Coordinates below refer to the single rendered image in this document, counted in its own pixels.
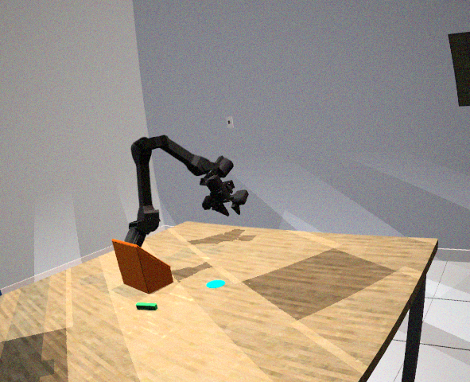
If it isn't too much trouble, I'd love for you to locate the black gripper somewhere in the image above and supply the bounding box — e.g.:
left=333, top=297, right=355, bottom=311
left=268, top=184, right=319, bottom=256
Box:
left=202, top=182, right=249, bottom=216

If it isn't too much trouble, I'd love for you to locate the cyan circle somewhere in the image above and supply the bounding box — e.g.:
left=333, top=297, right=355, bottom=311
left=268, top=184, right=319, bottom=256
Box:
left=207, top=280, right=225, bottom=288

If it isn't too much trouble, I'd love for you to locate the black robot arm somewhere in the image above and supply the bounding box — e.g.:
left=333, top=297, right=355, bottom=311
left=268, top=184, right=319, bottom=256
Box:
left=124, top=135, right=234, bottom=248

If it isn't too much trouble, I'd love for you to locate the green rectangular post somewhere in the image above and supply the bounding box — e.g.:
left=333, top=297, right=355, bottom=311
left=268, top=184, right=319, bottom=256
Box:
left=136, top=302, right=158, bottom=310

